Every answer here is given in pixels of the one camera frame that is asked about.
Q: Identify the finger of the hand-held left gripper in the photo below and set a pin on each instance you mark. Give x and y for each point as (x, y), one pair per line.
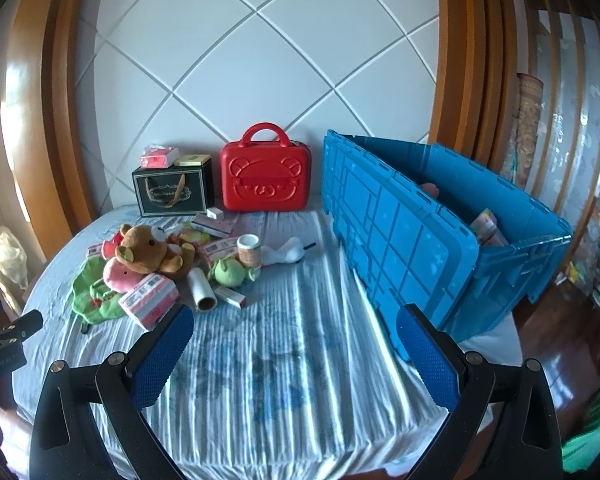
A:
(22, 324)

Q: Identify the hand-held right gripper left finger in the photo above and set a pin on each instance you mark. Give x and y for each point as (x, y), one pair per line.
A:
(162, 355)

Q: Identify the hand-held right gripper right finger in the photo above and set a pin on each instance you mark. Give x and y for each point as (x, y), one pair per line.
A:
(427, 355)

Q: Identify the pink white tissue box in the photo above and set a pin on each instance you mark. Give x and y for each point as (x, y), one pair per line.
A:
(147, 300)

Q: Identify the pink pig plush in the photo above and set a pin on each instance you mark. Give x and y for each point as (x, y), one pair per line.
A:
(122, 276)

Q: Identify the brown teddy bear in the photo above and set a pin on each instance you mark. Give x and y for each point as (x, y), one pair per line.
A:
(145, 252)

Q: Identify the blue plastic storage crate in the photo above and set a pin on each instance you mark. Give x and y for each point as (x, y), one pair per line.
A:
(405, 240)

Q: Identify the green cloth bag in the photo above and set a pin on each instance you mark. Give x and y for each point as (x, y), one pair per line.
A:
(87, 295)

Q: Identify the small red white box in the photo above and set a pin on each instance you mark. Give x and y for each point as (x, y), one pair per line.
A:
(230, 296)

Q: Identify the small pink tissue pack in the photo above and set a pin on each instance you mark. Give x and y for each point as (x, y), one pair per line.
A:
(96, 250)

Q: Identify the green plush toy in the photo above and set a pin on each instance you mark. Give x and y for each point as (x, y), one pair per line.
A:
(227, 272)

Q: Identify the pink label tissue pack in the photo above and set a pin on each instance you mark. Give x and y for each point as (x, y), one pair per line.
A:
(220, 249)

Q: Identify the striped blue bed sheet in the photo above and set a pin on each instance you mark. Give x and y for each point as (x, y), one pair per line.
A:
(290, 340)

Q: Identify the paper cup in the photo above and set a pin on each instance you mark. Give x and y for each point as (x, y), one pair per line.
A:
(249, 252)

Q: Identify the long white pink box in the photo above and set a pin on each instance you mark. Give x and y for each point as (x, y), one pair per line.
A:
(212, 225)

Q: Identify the colourful pink package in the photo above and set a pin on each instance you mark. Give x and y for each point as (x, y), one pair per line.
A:
(487, 227)

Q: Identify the white sock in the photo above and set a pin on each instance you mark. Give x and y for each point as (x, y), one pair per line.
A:
(285, 252)

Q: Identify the black gift box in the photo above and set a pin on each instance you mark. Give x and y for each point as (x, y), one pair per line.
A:
(172, 192)

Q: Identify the flat gold box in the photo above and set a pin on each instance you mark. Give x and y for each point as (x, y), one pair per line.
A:
(192, 160)

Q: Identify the red bear suitcase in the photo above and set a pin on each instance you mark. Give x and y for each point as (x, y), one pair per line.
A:
(265, 175)

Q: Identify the rolled patterned carpet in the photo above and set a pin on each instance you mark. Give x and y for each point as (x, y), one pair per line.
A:
(525, 125)

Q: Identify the frosted glass sliding door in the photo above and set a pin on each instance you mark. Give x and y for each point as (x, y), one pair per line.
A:
(570, 95)

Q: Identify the wooden framed padded headboard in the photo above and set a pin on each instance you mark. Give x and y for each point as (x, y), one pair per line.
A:
(240, 60)

